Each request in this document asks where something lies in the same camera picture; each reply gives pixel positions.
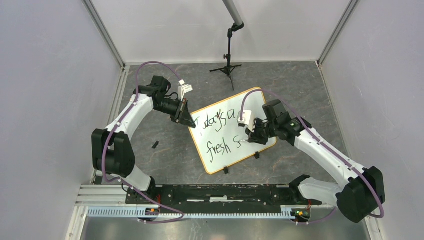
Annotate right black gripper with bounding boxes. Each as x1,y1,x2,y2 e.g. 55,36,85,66
245,117,278,145

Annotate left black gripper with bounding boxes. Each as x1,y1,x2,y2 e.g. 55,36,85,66
154,97,196,129

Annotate yellow framed whiteboard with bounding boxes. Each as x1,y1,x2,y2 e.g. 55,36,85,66
189,87,277,175

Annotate black marker cap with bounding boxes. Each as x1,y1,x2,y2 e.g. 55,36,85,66
152,141,160,149

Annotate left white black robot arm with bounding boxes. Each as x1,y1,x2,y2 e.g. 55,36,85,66
91,75,196,204

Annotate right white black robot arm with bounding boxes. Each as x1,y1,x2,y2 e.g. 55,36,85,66
237,100,386,223

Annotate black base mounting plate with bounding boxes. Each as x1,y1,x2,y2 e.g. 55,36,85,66
145,184,321,215

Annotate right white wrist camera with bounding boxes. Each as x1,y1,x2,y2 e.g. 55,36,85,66
237,110,255,132

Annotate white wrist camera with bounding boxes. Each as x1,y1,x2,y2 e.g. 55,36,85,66
237,110,255,132
177,79,193,101

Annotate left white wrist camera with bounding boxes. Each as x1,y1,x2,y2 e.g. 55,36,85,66
177,79,193,101

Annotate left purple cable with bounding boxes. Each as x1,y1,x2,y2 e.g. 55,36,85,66
100,61,186,225

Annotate purple cable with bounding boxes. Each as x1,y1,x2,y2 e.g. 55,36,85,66
239,88,386,225
100,61,186,225

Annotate black tripod camera stand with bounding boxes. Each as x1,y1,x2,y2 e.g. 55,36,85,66
209,22,245,91

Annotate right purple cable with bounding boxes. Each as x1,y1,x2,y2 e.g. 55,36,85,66
239,88,386,225

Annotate slotted aluminium cable rail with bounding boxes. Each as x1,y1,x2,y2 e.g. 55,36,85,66
87,206,310,220

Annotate grey camera boom pole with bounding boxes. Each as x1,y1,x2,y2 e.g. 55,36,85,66
222,0,244,26

